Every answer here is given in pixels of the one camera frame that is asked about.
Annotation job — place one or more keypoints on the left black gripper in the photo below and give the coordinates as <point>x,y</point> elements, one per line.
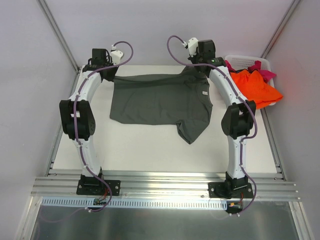
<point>110,74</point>

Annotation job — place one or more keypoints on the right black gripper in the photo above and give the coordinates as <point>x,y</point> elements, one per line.
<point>200,67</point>

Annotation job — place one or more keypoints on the dark grey t-shirt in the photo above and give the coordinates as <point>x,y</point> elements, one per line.
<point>179,99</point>

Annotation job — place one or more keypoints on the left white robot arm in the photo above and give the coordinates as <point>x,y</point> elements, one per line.
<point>77,117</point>

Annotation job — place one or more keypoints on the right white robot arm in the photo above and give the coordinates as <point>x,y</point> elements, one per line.
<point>237,121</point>

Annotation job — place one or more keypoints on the white plastic laundry basket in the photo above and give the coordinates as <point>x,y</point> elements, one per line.
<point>241,62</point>

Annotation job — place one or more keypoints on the magenta t-shirt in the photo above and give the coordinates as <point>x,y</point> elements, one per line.
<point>266,74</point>

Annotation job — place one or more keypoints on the orange t-shirt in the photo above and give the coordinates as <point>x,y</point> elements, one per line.
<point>253,87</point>

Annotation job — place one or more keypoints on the left small circuit board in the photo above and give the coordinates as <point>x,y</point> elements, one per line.
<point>99,201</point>

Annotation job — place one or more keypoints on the small circuit board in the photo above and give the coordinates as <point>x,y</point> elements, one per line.
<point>99,201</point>
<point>236,205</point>

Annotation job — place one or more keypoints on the right small circuit board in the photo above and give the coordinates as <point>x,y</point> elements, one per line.
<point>236,205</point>

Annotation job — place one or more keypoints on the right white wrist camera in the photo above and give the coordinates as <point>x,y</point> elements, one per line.
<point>191,45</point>

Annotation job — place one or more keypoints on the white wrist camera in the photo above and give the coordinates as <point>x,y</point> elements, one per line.
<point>115,55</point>
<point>191,45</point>

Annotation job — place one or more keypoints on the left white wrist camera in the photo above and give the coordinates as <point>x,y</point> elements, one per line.
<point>115,55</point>

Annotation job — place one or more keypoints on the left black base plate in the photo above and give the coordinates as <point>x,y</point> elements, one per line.
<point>94,187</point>

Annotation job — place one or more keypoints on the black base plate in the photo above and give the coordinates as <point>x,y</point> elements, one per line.
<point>94,187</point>
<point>223,191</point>

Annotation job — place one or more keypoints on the white slotted cable duct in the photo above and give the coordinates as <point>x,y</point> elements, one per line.
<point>77,202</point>

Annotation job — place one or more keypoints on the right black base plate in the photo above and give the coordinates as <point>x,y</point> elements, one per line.
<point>223,191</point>

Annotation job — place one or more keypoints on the aluminium mounting rail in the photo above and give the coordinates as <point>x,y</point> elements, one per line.
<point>165,185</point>

